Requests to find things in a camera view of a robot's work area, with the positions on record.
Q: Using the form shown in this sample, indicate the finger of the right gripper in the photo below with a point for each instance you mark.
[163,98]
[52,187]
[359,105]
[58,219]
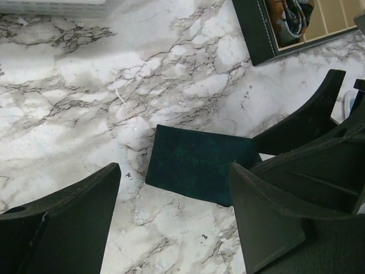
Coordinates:
[307,123]
[327,172]

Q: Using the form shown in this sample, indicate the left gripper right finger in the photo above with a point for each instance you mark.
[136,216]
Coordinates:
[280,233]

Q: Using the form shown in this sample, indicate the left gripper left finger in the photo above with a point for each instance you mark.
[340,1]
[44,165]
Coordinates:
[63,232]

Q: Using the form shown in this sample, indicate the dark green tie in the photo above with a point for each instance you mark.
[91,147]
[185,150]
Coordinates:
[195,164]

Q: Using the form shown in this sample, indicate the light blue scissors package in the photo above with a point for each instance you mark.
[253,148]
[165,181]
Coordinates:
[348,102]

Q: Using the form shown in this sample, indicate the black tie storage box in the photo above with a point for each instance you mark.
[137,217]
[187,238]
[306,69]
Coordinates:
[275,29]

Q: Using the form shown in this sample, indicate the rolled patterned tie in box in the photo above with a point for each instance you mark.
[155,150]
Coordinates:
[294,19]

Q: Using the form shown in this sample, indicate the white plastic basket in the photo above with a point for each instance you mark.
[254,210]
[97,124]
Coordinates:
[83,9]

